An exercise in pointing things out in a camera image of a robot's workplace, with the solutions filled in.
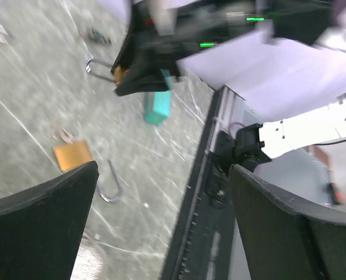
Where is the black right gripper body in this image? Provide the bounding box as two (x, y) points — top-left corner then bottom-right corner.
(127, 1), (256, 69)

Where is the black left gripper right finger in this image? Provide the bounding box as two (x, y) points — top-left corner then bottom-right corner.
(229, 165), (346, 279)

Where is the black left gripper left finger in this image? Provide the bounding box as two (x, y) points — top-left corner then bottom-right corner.
(0, 161), (99, 279)

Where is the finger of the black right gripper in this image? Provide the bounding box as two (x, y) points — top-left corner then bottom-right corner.
(111, 29), (137, 74)
(113, 55), (169, 96)

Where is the small brass padlock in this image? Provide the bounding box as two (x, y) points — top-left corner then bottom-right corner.
(85, 58), (125, 85)

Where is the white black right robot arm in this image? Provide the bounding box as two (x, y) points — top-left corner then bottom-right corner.
(111, 1), (346, 172)

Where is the teal rectangular box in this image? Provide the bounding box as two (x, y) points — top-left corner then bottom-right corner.
(144, 70), (172, 126)

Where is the large open brass padlock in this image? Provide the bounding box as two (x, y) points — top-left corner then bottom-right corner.
(53, 128), (124, 203)

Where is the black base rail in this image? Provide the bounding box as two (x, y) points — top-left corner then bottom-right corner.
(159, 90), (235, 279)

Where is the aluminium table frame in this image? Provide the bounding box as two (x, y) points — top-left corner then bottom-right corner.
(204, 87), (249, 155)

